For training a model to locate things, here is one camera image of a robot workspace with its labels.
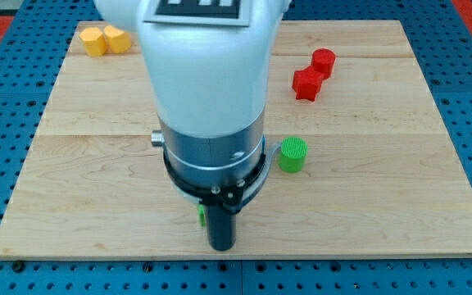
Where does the green star block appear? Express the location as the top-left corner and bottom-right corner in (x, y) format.
(197, 205), (206, 227)

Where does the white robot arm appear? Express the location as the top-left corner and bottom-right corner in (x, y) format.
(95, 0), (289, 204)

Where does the red star block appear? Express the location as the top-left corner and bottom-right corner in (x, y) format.
(292, 66), (325, 102)

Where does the green cylinder block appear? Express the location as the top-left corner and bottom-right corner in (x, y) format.
(278, 137), (308, 173)

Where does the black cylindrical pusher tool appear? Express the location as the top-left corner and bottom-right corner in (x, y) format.
(163, 152), (267, 251)

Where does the red cylinder block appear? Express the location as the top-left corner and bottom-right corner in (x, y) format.
(311, 48), (336, 79)

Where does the wooden board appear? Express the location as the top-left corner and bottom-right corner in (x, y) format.
(0, 20), (472, 261)

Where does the yellow hexagon block right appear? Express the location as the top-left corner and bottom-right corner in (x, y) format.
(104, 25), (132, 54)

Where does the yellow hexagon block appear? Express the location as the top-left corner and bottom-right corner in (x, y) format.
(79, 27), (107, 57)
(104, 25), (132, 54)

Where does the yellow hexagon block left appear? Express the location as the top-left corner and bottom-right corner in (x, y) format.
(79, 27), (107, 57)

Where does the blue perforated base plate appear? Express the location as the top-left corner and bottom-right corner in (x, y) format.
(0, 0), (472, 294)

